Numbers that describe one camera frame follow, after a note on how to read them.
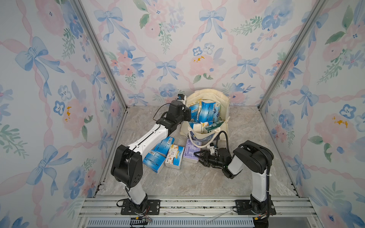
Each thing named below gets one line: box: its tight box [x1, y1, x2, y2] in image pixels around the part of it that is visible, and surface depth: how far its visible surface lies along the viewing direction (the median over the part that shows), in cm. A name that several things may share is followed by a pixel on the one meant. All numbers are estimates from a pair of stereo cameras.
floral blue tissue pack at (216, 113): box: [212, 102, 221, 123], surface depth 96 cm
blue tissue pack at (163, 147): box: [153, 136, 175, 158], surface depth 91 cm
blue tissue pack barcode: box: [198, 101, 216, 125], surface depth 90 cm
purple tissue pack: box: [182, 138, 202, 163], surface depth 90 cm
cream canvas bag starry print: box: [179, 88, 231, 149], surface depth 92 cm
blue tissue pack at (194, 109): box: [188, 103, 200, 123], surface depth 94 cm
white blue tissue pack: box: [189, 122, 202, 134], surface depth 92 cm
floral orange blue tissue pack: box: [164, 144, 185, 170], surface depth 87 cm
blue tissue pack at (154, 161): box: [142, 150, 167, 173], surface depth 85 cm
